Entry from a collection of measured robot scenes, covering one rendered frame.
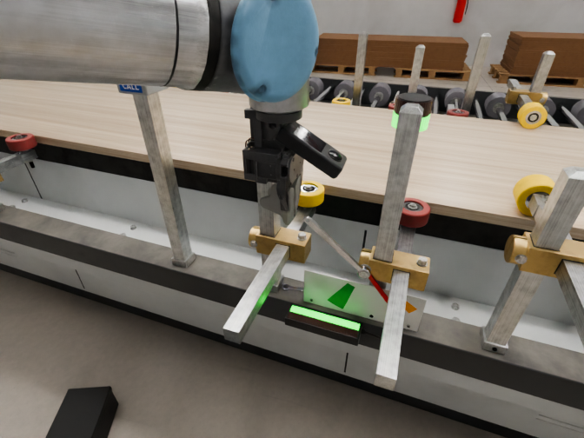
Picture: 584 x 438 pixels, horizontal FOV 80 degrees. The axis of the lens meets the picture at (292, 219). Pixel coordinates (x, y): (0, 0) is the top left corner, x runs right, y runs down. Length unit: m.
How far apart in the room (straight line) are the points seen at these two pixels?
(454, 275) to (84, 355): 1.51
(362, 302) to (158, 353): 1.12
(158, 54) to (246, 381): 1.39
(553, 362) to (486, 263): 0.25
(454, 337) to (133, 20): 0.79
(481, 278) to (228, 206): 0.73
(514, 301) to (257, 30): 0.65
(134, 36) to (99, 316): 1.77
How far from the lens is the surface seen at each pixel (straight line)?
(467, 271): 1.01
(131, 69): 0.28
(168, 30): 0.28
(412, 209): 0.83
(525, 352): 0.90
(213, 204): 1.10
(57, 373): 1.84
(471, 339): 0.87
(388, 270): 0.73
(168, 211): 0.89
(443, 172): 1.04
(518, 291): 0.76
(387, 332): 0.61
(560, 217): 0.67
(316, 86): 2.16
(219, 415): 1.51
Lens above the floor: 1.33
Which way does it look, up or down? 34 degrees down
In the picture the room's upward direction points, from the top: straight up
